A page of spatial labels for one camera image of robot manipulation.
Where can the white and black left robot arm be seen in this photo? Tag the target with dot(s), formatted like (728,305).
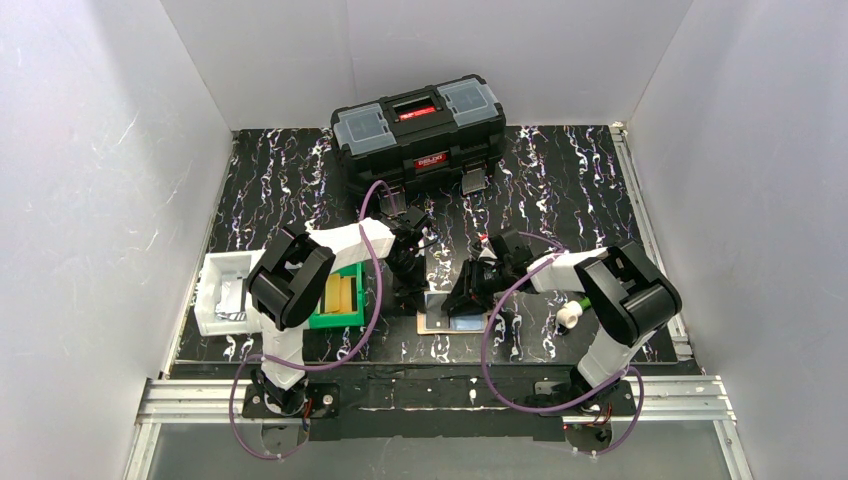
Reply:
(288,282)

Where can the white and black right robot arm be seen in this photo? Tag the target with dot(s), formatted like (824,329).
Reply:
(629,295)

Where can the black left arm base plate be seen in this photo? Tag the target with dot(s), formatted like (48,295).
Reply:
(311,401)

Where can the black plastic toolbox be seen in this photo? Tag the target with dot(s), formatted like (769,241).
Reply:
(423,139)

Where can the yellow cards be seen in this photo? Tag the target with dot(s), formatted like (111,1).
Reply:
(340,295)

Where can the printed card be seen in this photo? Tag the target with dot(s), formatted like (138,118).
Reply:
(231,306)

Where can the white plastic bin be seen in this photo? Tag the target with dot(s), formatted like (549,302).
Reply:
(215,268)

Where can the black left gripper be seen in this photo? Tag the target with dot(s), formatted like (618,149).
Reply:
(405,268)

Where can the aluminium front rail frame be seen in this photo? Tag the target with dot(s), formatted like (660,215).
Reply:
(687,430)

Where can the black credit card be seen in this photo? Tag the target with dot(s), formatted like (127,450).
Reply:
(435,317)

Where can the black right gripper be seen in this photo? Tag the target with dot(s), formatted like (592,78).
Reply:
(473,289)

